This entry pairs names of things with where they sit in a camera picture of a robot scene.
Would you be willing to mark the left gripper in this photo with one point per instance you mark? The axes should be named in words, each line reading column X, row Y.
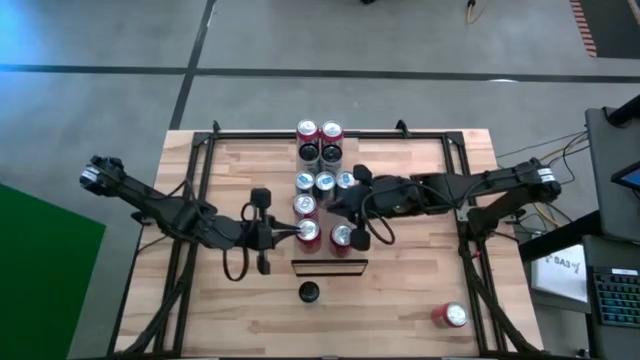
column 265, row 200

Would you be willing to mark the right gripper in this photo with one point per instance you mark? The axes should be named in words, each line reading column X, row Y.
column 362, row 175

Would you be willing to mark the blue silver energy can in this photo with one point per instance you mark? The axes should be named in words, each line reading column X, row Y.
column 304, row 181
column 345, row 179
column 325, row 184

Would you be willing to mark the Coca-Cola Star Wars can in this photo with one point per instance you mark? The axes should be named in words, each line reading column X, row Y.
column 341, row 237

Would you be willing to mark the white Celsius can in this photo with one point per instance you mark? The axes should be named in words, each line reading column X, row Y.
column 308, row 152
column 331, row 152

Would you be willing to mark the orange Fanta can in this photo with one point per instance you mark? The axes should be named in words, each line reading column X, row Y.
column 307, row 129
column 332, row 131

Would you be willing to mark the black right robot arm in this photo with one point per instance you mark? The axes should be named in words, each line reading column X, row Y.
column 450, row 185

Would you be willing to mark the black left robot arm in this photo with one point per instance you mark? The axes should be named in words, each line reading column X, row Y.
column 165, row 210

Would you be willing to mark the Celsius Peach Vibe can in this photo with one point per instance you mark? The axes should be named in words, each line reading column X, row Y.
column 308, row 292

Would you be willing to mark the black diagonal bar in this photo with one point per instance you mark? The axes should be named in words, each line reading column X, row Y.
column 555, row 237

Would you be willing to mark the white SA3 sign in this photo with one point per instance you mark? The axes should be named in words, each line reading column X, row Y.
column 560, row 275

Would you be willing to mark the green floor mat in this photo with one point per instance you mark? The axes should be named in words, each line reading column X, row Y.
column 40, row 280

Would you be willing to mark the grey desk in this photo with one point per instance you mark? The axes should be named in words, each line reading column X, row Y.
column 615, row 145
column 615, row 345

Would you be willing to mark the black backlit keyboard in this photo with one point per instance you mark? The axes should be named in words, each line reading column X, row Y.
column 617, row 300

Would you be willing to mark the monitor with blue screen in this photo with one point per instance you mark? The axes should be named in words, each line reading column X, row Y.
column 631, row 177

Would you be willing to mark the black pole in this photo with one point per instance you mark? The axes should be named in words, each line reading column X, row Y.
column 625, row 112

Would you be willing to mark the black mat with striped edge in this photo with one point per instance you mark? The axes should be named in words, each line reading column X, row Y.
column 615, row 25

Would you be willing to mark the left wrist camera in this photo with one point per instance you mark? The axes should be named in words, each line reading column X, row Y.
column 253, row 235

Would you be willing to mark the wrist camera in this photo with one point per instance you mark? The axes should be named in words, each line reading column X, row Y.
column 253, row 235
column 382, row 200

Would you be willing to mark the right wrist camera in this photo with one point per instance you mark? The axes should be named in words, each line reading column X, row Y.
column 382, row 200

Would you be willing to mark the black aluminium table frame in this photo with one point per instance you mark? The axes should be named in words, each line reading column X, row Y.
column 400, row 134

